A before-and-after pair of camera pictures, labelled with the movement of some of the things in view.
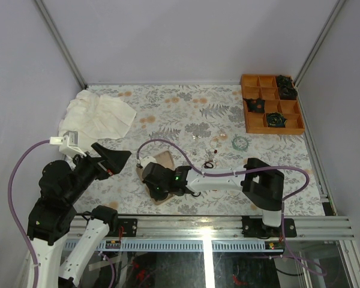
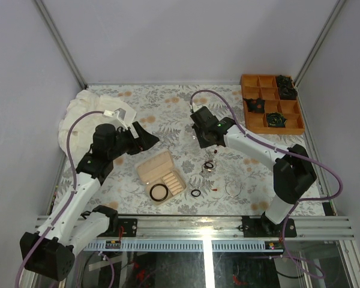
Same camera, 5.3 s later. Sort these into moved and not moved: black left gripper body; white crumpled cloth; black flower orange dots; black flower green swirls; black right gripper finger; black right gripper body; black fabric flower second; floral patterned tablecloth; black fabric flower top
Moved: black right gripper body; black left gripper body; black right gripper finger
Not moved: white crumpled cloth; black fabric flower second; black fabric flower top; floral patterned tablecloth; black flower green swirls; black flower orange dots
